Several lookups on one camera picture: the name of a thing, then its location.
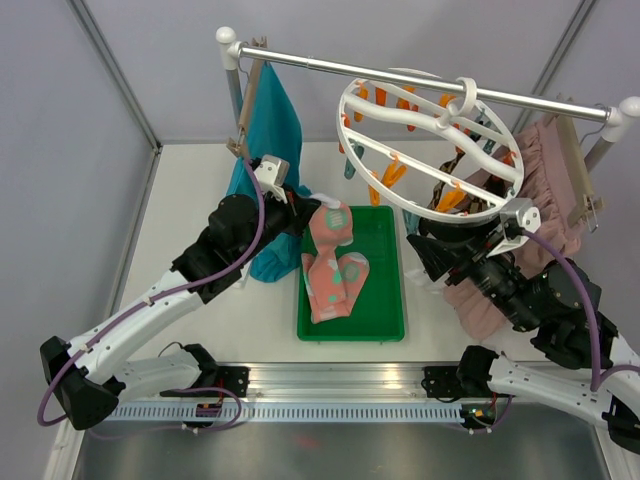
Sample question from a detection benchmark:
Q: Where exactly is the white round clip hanger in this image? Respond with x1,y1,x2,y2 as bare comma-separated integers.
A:
322,81,519,225

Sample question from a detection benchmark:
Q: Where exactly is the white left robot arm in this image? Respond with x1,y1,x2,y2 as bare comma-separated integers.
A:
40,191,321,431

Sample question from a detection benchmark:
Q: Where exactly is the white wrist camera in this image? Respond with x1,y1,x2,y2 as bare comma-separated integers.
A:
252,154,289,203
488,198,541,257

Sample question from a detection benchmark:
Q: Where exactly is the pink patterned sock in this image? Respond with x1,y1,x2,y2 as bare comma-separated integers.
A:
336,252,370,318
301,194,354,324

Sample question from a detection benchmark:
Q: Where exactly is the wooden left clip hanger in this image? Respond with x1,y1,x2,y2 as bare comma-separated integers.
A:
226,60,265,159

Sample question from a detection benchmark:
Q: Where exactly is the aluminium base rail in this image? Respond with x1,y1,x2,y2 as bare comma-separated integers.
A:
129,363,601,401

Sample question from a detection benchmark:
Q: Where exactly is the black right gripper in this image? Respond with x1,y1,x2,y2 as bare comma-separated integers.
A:
404,212,540,331

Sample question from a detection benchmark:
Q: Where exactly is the pink pleated skirt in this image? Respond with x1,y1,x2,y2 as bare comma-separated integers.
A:
443,118,584,341

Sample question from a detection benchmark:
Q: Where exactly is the wooden right clip hanger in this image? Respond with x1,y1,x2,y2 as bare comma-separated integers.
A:
555,114,603,233

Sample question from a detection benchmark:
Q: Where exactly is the teal cloth on hanger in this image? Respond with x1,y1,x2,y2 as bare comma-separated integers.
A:
219,64,311,283

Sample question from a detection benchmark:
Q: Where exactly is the white slotted cable duct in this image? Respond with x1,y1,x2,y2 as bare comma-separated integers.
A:
108,401,463,424

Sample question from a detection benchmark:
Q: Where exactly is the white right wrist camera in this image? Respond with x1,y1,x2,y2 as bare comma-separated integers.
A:
488,198,541,257

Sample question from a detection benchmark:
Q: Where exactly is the metal clothes rack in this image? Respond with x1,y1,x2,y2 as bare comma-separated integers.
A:
215,26,640,211

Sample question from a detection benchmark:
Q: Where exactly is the green plastic tray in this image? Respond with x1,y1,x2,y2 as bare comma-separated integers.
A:
297,206,405,342

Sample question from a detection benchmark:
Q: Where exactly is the brown argyle sock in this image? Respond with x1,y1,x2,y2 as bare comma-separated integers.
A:
429,152,469,211

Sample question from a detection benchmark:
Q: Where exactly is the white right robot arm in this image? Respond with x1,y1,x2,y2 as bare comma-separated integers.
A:
407,220,639,453

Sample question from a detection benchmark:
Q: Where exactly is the wooden clip hanger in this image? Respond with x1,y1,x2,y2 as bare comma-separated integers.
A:
555,114,603,233
226,60,265,159

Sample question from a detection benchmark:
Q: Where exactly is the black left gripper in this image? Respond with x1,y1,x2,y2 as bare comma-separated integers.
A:
235,183,321,266

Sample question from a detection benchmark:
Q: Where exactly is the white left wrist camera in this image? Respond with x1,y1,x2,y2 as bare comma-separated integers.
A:
252,154,289,203

